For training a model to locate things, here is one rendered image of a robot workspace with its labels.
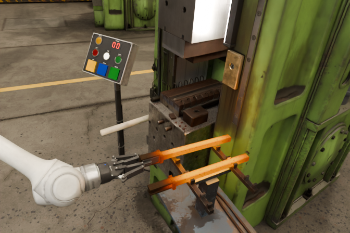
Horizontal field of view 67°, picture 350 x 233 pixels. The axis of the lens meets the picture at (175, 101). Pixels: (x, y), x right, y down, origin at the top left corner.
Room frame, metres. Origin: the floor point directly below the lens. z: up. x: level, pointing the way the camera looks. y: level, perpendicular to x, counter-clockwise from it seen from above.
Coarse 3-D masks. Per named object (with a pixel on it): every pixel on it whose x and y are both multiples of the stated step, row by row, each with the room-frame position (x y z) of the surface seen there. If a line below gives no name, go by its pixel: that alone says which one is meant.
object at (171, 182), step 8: (224, 160) 0.84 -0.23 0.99; (232, 160) 0.84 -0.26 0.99; (240, 160) 0.85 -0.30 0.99; (200, 168) 0.78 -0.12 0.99; (208, 168) 0.79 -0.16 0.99; (216, 168) 0.79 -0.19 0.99; (224, 168) 0.81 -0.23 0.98; (168, 176) 0.72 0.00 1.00; (176, 176) 0.73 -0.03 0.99; (184, 176) 0.73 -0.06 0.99; (192, 176) 0.73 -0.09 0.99; (200, 176) 0.75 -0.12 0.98; (152, 184) 0.68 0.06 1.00; (160, 184) 0.68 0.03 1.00; (168, 184) 0.68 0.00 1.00; (176, 184) 0.69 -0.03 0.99; (152, 192) 0.66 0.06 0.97
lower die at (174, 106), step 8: (208, 80) 1.63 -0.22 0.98; (216, 80) 1.61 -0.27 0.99; (176, 88) 1.47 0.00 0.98; (184, 88) 1.46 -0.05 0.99; (192, 88) 1.47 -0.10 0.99; (216, 88) 1.49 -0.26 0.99; (160, 96) 1.40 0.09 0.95; (168, 96) 1.35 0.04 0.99; (184, 96) 1.35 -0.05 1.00; (192, 96) 1.37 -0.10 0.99; (200, 96) 1.37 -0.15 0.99; (216, 96) 1.42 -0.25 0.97; (168, 104) 1.34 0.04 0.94; (176, 104) 1.28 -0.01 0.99; (192, 104) 1.31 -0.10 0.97; (176, 112) 1.27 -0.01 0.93
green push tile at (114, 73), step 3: (111, 69) 1.58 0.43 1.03; (114, 69) 1.57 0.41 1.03; (117, 69) 1.57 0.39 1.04; (111, 72) 1.57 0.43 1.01; (114, 72) 1.56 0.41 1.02; (117, 72) 1.55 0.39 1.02; (108, 75) 1.57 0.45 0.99; (111, 75) 1.56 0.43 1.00; (114, 75) 1.55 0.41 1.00; (117, 75) 1.54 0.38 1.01; (111, 78) 1.55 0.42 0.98; (114, 78) 1.54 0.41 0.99; (117, 78) 1.54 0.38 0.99
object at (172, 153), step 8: (224, 136) 0.98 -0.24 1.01; (192, 144) 0.89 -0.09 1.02; (200, 144) 0.90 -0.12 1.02; (208, 144) 0.91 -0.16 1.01; (216, 144) 0.93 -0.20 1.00; (152, 152) 0.80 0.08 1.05; (160, 152) 0.81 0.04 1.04; (168, 152) 0.82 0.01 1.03; (176, 152) 0.83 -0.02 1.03; (184, 152) 0.85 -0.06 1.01; (160, 160) 0.78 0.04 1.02
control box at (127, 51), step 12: (96, 36) 1.76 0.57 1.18; (108, 36) 1.73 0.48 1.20; (96, 48) 1.71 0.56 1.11; (108, 48) 1.68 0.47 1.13; (120, 48) 1.64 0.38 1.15; (132, 48) 1.63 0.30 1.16; (96, 60) 1.67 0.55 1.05; (108, 60) 1.63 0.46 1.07; (132, 60) 1.63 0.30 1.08; (108, 72) 1.59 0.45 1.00; (120, 72) 1.55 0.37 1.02; (120, 84) 1.52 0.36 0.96
